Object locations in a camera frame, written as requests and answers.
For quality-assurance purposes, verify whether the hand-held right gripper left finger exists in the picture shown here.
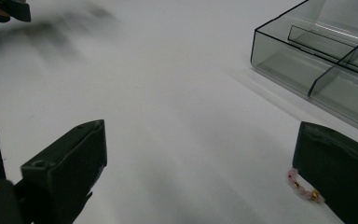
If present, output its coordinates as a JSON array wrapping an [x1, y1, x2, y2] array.
[[21, 119, 108, 224]]

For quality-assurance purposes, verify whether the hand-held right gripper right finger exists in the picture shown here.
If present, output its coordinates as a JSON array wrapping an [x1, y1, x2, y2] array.
[[292, 120, 358, 224]]

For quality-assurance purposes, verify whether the pink bead bracelet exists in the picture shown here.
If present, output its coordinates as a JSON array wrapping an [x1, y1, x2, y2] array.
[[287, 167, 326, 203]]

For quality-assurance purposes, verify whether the clear grey plastic organizer box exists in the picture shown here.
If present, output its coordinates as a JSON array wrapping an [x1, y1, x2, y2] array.
[[250, 0, 358, 139]]

